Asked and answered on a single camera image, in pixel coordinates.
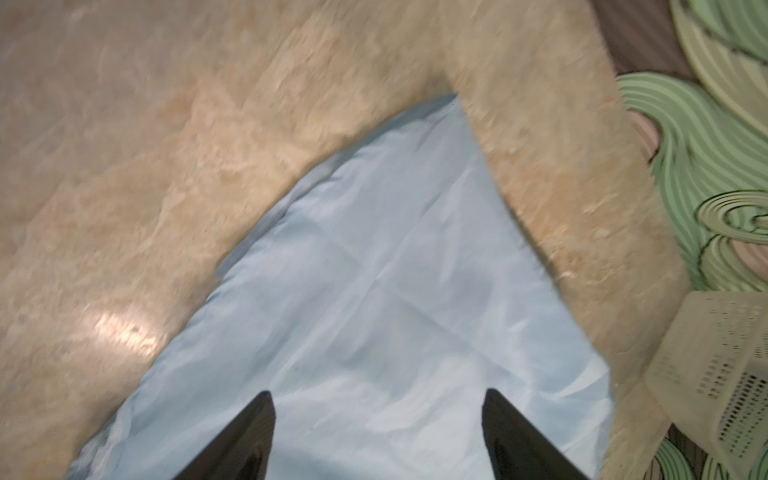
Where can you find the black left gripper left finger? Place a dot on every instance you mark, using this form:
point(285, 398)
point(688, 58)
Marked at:
point(241, 450)

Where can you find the white plastic mesh basket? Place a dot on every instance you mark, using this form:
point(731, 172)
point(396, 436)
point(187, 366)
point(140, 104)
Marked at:
point(710, 376)

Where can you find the light blue long sleeve shirt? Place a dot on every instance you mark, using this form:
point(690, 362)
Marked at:
point(377, 303)

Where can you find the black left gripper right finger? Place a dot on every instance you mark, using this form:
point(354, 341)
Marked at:
point(517, 450)

